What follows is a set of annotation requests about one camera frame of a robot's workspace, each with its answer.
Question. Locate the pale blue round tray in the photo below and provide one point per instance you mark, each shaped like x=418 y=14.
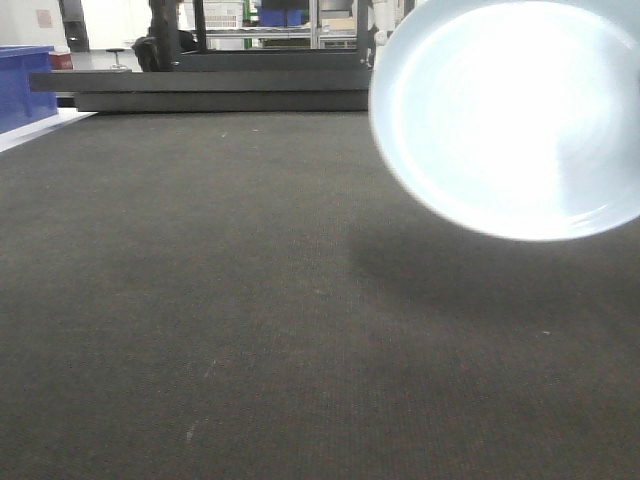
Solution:
x=515 y=119

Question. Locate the dark grey fabric mat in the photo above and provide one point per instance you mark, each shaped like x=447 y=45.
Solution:
x=255 y=297

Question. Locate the black round stool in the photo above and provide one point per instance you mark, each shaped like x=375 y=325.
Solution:
x=117 y=64

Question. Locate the dark grey stacked boards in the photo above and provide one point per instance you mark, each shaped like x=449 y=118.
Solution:
x=200 y=92

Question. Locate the red box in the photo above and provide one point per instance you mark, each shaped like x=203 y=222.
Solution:
x=61 y=60

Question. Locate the blue plastic crate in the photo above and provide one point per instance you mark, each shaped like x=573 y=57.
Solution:
x=20 y=105

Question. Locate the black metal frame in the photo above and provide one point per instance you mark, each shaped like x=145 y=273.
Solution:
x=171 y=57

